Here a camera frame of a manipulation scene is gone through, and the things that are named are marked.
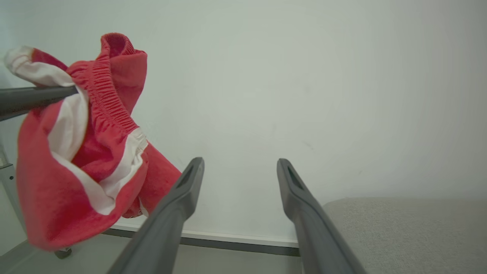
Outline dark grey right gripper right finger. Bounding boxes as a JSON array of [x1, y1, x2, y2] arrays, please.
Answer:
[[277, 158, 367, 274]]

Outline white and black baseboard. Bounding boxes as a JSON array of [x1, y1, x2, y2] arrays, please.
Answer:
[[103, 223, 301, 256]]

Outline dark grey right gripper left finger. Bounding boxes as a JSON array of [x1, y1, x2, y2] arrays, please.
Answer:
[[107, 157, 205, 274]]

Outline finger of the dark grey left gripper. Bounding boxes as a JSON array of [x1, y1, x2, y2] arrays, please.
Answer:
[[0, 86, 79, 121]]

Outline grey fabric sofa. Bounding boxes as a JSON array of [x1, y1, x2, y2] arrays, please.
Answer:
[[323, 197, 487, 274]]

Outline red and white shorts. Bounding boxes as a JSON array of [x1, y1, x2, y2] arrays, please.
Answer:
[[4, 32, 182, 252]]

